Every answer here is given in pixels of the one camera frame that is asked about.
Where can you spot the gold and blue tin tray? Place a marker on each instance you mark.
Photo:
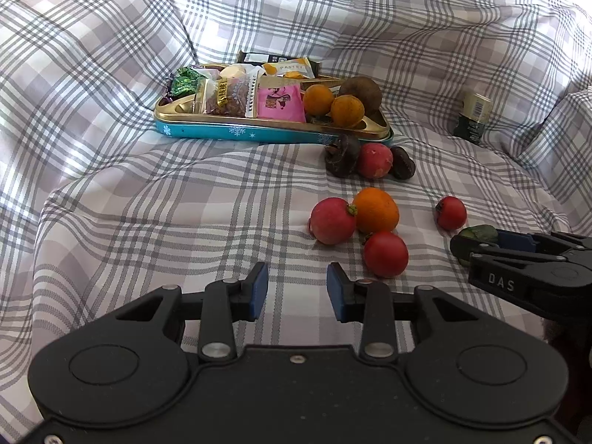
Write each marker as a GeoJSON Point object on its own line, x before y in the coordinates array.
{"type": "Point", "coordinates": [277, 130]}

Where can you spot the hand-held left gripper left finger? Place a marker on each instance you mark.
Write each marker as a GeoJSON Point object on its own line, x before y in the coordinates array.
{"type": "Point", "coordinates": [258, 292]}

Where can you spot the black snack packet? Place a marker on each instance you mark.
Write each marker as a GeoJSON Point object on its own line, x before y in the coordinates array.
{"type": "Point", "coordinates": [252, 57]}

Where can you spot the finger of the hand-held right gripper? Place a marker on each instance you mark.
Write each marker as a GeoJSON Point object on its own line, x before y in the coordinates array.
{"type": "Point", "coordinates": [502, 275]}
{"type": "Point", "coordinates": [513, 240]}

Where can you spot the small red fruit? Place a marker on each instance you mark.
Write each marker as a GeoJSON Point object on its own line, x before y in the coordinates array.
{"type": "Point", "coordinates": [451, 213]}

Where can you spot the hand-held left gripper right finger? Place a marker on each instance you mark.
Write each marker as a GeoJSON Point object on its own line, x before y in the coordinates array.
{"type": "Point", "coordinates": [335, 297]}

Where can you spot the yellow pastry packet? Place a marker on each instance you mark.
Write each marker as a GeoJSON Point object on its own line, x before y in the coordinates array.
{"type": "Point", "coordinates": [289, 67]}

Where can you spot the pink snack packet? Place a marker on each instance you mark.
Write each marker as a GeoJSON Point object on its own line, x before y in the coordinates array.
{"type": "Point", "coordinates": [280, 102]}

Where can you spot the pinkish red round fruit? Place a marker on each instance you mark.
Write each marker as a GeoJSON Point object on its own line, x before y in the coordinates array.
{"type": "Point", "coordinates": [374, 161]}
{"type": "Point", "coordinates": [332, 222]}

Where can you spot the cream round pastry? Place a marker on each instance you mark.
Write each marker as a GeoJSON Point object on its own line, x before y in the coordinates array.
{"type": "Point", "coordinates": [232, 71]}

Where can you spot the small orange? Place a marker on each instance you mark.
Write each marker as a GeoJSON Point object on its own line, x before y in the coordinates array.
{"type": "Point", "coordinates": [318, 99]}
{"type": "Point", "coordinates": [348, 110]}

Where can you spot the green candy wrapper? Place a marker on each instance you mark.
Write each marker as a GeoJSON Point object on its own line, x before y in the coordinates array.
{"type": "Point", "coordinates": [182, 82]}

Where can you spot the clear nut snack packet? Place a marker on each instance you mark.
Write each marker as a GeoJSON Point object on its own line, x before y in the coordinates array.
{"type": "Point", "coordinates": [226, 97]}

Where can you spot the green fruit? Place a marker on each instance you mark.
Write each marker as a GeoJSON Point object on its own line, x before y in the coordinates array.
{"type": "Point", "coordinates": [482, 232]}

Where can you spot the brown round fruit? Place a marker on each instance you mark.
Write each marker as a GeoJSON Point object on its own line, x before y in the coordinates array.
{"type": "Point", "coordinates": [363, 91]}

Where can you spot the dark brown fruit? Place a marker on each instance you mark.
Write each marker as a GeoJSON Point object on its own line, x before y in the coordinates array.
{"type": "Point", "coordinates": [403, 162]}
{"type": "Point", "coordinates": [343, 156]}

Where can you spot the large orange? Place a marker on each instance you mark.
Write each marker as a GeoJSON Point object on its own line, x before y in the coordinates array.
{"type": "Point", "coordinates": [377, 210]}

